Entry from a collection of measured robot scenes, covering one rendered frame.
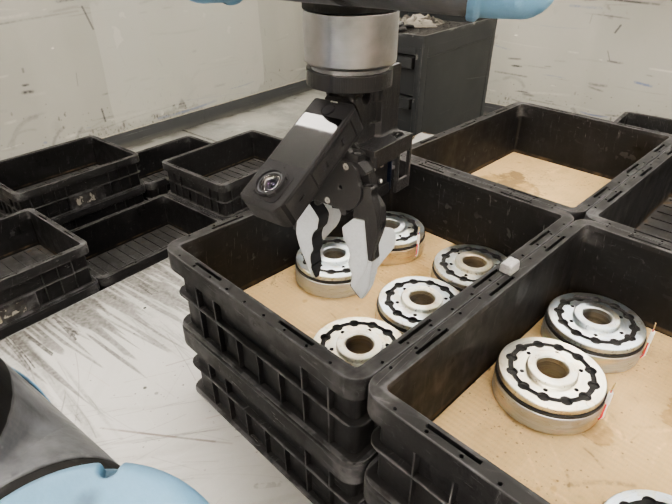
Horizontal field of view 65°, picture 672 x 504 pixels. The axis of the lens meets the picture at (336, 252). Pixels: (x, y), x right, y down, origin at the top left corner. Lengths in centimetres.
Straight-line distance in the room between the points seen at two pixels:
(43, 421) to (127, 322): 59
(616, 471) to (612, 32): 350
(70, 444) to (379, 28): 33
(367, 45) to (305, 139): 8
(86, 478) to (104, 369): 57
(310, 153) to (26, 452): 26
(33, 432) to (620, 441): 48
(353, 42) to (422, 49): 161
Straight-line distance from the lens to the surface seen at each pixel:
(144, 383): 79
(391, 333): 58
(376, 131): 48
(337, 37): 42
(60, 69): 349
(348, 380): 43
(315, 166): 41
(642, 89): 392
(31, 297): 137
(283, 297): 68
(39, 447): 31
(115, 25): 363
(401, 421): 41
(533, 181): 105
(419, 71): 204
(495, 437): 54
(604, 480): 54
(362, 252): 48
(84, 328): 92
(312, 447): 54
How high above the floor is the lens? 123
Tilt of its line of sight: 32 degrees down
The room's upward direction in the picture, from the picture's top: straight up
